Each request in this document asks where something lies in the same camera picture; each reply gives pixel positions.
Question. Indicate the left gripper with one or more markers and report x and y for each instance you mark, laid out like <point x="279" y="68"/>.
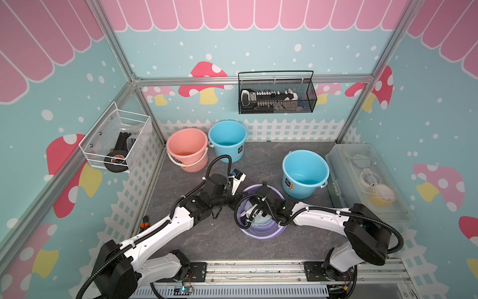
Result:
<point x="237" y="197"/>

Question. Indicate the purple bucket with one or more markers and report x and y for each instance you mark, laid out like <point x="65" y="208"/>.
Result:
<point x="243" y="208"/>

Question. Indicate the teal bucket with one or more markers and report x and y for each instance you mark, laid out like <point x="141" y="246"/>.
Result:
<point x="228" y="137"/>
<point x="304" y="171"/>

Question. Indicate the light green cloth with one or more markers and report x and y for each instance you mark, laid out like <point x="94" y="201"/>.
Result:
<point x="263" y="224"/>

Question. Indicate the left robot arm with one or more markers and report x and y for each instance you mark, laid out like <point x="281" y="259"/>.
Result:
<point x="122" y="268"/>

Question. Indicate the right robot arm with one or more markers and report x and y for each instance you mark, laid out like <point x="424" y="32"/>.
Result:
<point x="369" y="239"/>

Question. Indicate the pink bucket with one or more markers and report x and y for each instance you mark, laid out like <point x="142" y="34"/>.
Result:
<point x="188" y="149"/>

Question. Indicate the clear plastic storage box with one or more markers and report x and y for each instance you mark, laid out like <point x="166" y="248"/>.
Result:
<point x="357" y="175"/>

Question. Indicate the white power strip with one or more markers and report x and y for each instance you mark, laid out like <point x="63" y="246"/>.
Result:
<point x="250" y="99"/>

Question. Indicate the black tape dispenser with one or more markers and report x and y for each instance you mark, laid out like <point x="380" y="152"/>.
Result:
<point x="115" y="160"/>

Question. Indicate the red handled pliers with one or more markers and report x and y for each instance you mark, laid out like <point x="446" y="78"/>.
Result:
<point x="144" y="224"/>

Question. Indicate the black wire wall basket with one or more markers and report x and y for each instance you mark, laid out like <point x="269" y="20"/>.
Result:
<point x="299" y="82"/>

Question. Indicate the white wire wall basket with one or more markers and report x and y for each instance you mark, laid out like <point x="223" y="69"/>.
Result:
<point x="98" y="142"/>

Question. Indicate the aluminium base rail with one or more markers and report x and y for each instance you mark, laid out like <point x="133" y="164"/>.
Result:
<point x="282" y="279"/>

